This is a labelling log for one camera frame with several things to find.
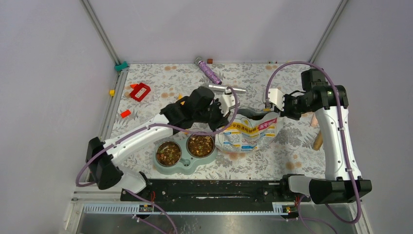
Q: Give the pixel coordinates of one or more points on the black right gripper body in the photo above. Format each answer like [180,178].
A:
[294,106]

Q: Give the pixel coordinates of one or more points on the pet food bag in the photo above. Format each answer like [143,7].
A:
[252,130]

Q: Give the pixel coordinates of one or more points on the yellow plastic scoop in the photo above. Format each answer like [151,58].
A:
[180,98]

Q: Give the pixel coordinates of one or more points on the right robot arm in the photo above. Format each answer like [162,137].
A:
[343,182]

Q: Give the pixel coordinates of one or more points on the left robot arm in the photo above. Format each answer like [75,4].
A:
[104,157]

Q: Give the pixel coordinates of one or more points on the green double pet bowl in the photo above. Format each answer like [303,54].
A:
[184,156]

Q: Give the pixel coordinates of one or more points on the pink microphone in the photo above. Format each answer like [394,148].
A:
[314,122]

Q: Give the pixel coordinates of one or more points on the gold microphone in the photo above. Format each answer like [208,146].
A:
[318,142]

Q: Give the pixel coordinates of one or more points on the floral table mat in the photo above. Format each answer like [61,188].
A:
[290,152]

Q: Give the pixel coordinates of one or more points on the silver metal microphone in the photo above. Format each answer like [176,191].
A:
[223,88]

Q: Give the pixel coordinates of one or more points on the purple glitter microphone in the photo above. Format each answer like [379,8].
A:
[207,71]

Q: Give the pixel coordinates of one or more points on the red plastic block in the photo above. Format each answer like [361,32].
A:
[140,91]

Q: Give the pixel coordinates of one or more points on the small orange-red block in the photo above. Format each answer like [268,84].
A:
[125,113]

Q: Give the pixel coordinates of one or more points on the teal corner clip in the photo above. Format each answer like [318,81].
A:
[121,66]

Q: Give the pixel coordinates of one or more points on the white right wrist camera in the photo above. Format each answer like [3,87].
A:
[274,98]

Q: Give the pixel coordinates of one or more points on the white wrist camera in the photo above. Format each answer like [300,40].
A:
[274,98]
[227,102]

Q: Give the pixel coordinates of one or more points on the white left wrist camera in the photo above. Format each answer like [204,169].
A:
[227,102]

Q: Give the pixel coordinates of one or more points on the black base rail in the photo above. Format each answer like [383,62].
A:
[185,195]

